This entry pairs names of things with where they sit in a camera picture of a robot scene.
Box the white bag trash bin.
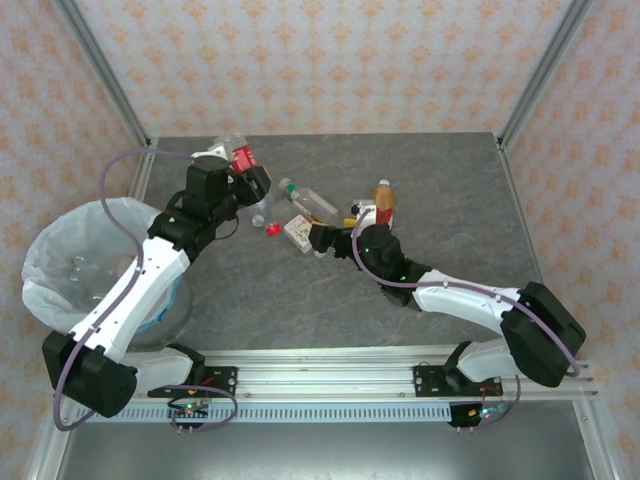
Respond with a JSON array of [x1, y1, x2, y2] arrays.
[[20, 197, 184, 334]]

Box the orange tea bottle red label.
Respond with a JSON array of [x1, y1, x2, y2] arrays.
[[370, 178, 399, 231]]

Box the long aluminium mounting rail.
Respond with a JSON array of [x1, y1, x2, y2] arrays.
[[122, 344, 599, 401]]

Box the clear bottle with red label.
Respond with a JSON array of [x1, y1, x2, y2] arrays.
[[213, 132, 259, 175]]

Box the clear bottle with green cap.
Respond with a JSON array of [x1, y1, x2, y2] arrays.
[[277, 177, 340, 225]]

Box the small white carton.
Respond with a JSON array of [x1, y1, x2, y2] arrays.
[[282, 213, 321, 254]]

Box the aluminium frame post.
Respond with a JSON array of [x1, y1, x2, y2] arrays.
[[496, 0, 596, 151], [52, 0, 154, 151]]

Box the small circuit board with LEDs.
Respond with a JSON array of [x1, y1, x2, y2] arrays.
[[167, 397, 210, 435], [447, 399, 507, 435]]

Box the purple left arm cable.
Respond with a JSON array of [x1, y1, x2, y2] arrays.
[[52, 147, 240, 432]]

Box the clear crushed plastic bottle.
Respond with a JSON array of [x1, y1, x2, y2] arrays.
[[67, 252, 119, 286]]

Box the grey metal base plate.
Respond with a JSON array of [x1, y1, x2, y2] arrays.
[[49, 423, 621, 480]]

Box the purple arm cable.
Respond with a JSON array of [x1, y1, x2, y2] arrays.
[[52, 147, 240, 432], [351, 208, 581, 431]]

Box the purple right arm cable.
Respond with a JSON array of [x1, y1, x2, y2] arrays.
[[351, 208, 581, 431]]

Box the grey slotted cable duct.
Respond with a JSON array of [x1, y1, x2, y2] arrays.
[[127, 403, 481, 425]]

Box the aluminium table side rail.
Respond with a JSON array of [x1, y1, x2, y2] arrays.
[[128, 138, 160, 201], [497, 137, 571, 359]]

